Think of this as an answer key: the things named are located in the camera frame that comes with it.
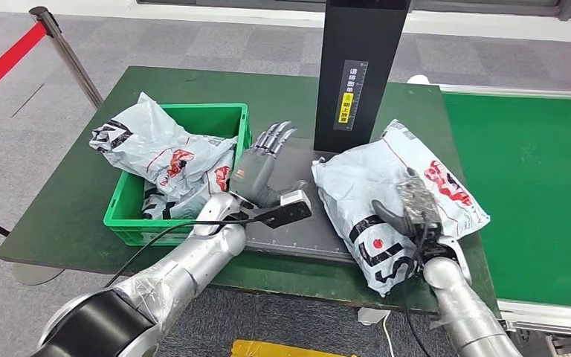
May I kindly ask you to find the black scanner base plate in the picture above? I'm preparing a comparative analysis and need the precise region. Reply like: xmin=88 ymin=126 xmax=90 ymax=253
xmin=242 ymin=137 xmax=356 ymax=265

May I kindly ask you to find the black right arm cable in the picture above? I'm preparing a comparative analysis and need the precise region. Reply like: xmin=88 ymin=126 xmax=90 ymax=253
xmin=402 ymin=236 xmax=433 ymax=357

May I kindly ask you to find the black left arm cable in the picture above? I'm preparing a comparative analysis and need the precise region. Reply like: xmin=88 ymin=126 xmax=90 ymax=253
xmin=103 ymin=218 xmax=262 ymax=289

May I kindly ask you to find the white cable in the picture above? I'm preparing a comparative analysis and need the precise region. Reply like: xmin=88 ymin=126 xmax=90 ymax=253
xmin=383 ymin=311 xmax=398 ymax=357

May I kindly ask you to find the white crate label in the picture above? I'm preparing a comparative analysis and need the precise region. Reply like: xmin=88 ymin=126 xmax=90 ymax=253
xmin=140 ymin=231 xmax=193 ymax=244

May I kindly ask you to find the silver stanchion post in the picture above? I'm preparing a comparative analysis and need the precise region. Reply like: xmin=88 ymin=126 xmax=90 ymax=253
xmin=29 ymin=6 xmax=104 ymax=109

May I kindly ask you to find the green conveyor belt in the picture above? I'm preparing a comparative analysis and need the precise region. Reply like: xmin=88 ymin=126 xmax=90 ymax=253
xmin=441 ymin=93 xmax=571 ymax=312

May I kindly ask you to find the grey round floor plate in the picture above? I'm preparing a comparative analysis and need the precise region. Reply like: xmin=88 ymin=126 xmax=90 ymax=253
xmin=12 ymin=263 xmax=65 ymax=287

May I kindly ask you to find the aluminium conveyor frame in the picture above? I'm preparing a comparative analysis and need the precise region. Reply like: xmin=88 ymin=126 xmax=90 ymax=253
xmin=497 ymin=297 xmax=571 ymax=357

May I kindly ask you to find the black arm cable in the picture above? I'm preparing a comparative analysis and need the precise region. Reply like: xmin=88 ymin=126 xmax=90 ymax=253
xmin=402 ymin=236 xmax=433 ymax=357
xmin=103 ymin=218 xmax=262 ymax=289

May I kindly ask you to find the green plastic crate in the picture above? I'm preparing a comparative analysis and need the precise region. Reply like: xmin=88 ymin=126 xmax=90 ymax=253
xmin=103 ymin=103 xmax=253 ymax=246

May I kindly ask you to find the ruler label with yellow patch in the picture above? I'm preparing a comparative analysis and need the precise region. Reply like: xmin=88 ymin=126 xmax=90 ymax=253
xmin=333 ymin=59 xmax=370 ymax=132

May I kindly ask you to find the white table foot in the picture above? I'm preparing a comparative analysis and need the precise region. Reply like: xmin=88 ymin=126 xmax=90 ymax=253
xmin=358 ymin=307 xmax=393 ymax=327

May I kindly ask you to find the red barrier belt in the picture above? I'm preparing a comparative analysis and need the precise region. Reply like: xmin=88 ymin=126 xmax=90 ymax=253
xmin=0 ymin=22 xmax=48 ymax=109

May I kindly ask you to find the grey poly mailer parcel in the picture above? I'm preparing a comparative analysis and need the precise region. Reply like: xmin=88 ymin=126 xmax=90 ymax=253
xmin=311 ymin=119 xmax=491 ymax=298
xmin=141 ymin=147 xmax=237 ymax=221
xmin=89 ymin=91 xmax=239 ymax=190

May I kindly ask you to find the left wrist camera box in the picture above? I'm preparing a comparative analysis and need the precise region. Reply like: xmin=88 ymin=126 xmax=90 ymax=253
xmin=253 ymin=189 xmax=313 ymax=230

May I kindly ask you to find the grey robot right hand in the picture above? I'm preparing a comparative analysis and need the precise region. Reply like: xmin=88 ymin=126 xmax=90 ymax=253
xmin=371 ymin=199 xmax=415 ymax=237

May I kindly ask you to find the black scanner column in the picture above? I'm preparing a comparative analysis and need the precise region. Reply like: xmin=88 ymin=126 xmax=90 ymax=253
xmin=313 ymin=0 xmax=411 ymax=154

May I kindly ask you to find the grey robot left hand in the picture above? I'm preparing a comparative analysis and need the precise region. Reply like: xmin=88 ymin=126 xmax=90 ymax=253
xmin=229 ymin=120 xmax=309 ymax=209

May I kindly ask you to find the silver conveyor edge rail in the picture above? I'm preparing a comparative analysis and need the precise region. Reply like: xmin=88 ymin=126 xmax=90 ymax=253
xmin=436 ymin=84 xmax=571 ymax=100

